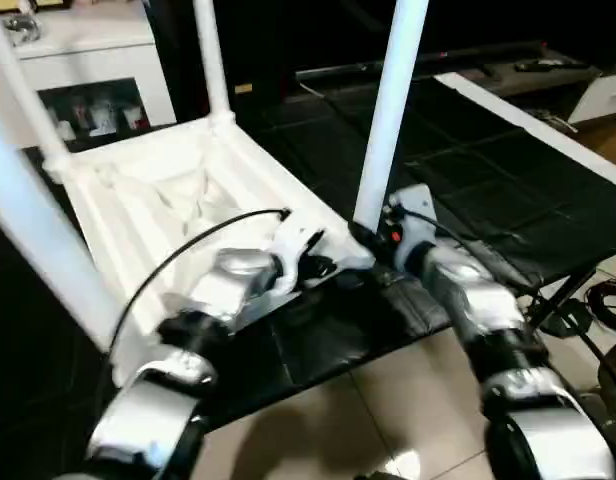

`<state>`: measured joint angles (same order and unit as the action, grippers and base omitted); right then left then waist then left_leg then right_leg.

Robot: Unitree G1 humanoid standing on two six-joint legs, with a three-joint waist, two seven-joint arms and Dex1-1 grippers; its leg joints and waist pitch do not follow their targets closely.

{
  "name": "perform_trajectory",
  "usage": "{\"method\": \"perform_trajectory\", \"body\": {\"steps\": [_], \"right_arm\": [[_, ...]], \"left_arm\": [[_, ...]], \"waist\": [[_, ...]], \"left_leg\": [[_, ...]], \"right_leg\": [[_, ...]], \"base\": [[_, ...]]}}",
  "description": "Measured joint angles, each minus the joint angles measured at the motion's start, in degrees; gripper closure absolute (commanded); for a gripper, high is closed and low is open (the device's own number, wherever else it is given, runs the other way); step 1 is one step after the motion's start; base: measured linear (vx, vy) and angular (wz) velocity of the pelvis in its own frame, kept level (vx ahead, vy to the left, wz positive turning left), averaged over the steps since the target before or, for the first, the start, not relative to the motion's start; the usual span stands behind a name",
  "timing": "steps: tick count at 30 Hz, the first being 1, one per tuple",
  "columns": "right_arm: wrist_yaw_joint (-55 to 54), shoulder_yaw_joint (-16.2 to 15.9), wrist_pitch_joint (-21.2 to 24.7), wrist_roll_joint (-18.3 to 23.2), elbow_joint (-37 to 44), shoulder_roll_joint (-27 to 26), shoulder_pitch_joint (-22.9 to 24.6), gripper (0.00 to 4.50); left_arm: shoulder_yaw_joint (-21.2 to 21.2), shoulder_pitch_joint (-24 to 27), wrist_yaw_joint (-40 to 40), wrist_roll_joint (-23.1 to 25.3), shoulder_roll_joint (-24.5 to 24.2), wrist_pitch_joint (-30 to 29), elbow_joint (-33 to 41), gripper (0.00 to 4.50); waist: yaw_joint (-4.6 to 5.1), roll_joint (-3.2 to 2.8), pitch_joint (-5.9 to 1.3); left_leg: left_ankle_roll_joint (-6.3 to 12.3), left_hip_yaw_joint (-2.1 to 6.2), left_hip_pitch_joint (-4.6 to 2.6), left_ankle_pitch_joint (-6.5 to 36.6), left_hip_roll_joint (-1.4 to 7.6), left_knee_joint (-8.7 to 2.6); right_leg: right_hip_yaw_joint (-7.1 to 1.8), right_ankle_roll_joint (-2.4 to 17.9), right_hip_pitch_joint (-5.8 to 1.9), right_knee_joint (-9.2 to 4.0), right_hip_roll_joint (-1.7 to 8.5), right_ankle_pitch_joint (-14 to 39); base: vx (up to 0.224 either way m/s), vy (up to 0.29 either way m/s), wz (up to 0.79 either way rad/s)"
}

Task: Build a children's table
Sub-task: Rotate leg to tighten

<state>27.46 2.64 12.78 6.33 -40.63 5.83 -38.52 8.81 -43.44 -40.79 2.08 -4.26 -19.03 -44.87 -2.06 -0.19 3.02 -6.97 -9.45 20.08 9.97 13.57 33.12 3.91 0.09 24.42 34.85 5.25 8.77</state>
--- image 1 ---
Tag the white plastic table leg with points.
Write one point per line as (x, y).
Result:
(388, 110)
(28, 100)
(213, 60)
(48, 240)

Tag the white plastic table top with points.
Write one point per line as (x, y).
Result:
(158, 190)

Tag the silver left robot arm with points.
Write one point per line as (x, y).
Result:
(208, 330)

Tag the black work mat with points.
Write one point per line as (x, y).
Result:
(488, 170)

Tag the small yellow label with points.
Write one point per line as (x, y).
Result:
(244, 89)

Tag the black metal bar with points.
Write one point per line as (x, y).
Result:
(448, 62)

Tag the white glass-door cabinet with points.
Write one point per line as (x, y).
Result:
(78, 70)

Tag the crumpled silver object on cabinet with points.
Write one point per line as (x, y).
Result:
(21, 28)

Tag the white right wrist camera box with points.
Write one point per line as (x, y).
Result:
(413, 225)

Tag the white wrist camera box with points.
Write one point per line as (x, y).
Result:
(413, 225)
(296, 250)

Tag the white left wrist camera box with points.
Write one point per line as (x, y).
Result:
(296, 250)

